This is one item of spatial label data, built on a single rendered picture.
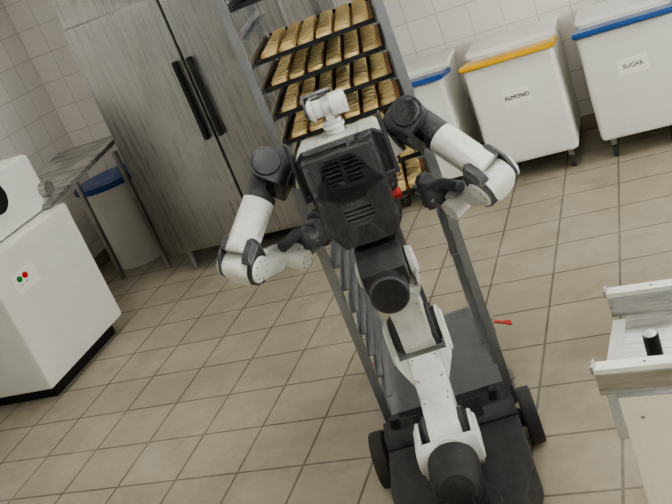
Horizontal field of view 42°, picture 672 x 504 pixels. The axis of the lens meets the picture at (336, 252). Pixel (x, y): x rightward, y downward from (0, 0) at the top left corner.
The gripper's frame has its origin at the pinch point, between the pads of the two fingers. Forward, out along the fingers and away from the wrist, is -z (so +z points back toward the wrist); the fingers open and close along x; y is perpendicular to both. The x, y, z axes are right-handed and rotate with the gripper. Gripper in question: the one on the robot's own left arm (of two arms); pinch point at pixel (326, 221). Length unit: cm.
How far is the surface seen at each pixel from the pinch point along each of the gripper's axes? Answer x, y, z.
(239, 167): -34, 190, -180
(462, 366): -81, -9, -33
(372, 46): 46, -22, -26
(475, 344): -81, -8, -48
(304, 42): 55, -6, -16
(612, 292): -6, -104, 46
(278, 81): 46.0, 4.9, -10.3
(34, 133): 16, 375, -193
